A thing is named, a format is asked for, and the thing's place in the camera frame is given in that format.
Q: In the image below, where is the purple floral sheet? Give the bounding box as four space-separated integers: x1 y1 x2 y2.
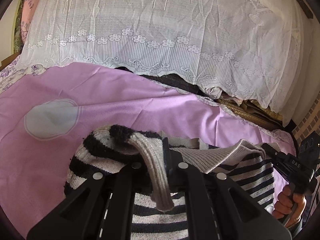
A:
0 55 48 93

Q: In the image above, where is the green floral cloth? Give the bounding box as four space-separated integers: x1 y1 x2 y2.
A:
14 5 25 55

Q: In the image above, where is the black grey striped sweater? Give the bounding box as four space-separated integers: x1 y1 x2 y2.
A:
64 124 282 240

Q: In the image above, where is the lilac bedsheet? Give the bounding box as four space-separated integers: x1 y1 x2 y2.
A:
0 62 298 240

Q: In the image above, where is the dark wooden bar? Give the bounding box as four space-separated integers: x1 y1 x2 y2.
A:
290 0 314 19

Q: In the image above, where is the brown woven mat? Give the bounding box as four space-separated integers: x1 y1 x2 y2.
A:
217 97 288 130

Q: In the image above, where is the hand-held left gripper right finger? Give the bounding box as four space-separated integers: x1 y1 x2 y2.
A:
162 137 293 240

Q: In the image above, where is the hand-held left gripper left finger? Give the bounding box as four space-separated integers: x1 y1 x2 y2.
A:
26 162 143 240

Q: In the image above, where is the person's right hand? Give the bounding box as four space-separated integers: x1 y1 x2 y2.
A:
272 184 307 221

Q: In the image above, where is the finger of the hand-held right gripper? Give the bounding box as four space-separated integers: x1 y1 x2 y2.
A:
261 142 283 163

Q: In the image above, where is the white lace cover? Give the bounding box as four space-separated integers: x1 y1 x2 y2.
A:
19 0 304 127

